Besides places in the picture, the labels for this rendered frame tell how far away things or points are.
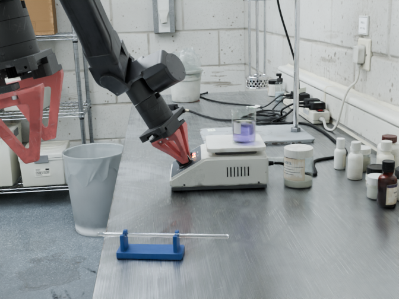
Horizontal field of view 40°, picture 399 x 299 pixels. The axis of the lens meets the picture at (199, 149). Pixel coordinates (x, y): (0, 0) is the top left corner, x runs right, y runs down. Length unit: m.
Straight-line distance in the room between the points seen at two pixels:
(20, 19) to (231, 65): 3.05
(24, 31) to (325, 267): 0.51
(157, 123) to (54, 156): 2.20
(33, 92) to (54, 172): 2.76
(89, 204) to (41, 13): 1.11
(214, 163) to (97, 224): 1.78
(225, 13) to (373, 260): 2.84
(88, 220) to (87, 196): 0.14
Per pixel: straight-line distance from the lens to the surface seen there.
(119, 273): 0.80
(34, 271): 2.59
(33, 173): 3.30
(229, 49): 3.56
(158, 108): 1.07
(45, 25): 3.22
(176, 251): 0.82
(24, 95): 0.53
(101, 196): 2.75
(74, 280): 2.45
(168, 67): 1.02
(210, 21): 3.53
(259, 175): 1.10
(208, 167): 1.09
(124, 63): 1.04
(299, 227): 0.93
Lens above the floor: 1.11
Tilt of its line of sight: 15 degrees down
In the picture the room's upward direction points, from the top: 2 degrees counter-clockwise
